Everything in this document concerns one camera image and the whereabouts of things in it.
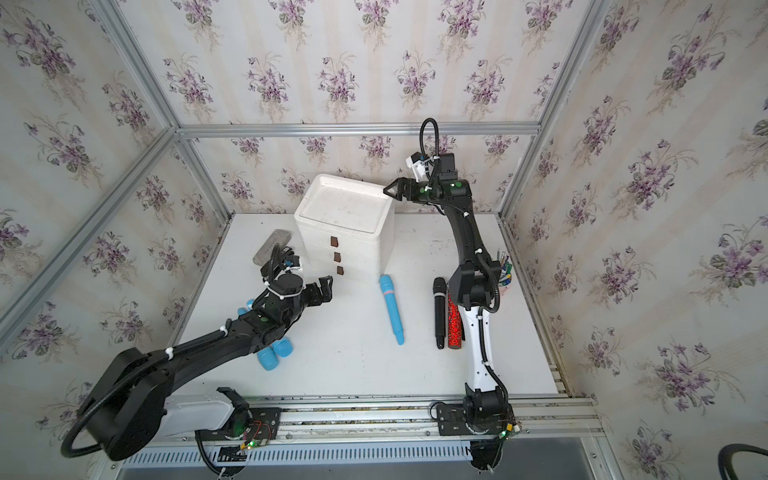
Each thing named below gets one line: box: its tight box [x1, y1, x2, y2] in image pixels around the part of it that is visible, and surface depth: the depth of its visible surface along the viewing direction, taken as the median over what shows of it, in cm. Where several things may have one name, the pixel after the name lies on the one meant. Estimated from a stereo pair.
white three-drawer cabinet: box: [294, 173, 395, 283], surface depth 91 cm
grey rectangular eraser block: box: [252, 229, 292, 266], surface depth 109 cm
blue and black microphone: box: [433, 277, 447, 350], surface depth 94 cm
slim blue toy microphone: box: [380, 274, 405, 346], surface depth 95 cm
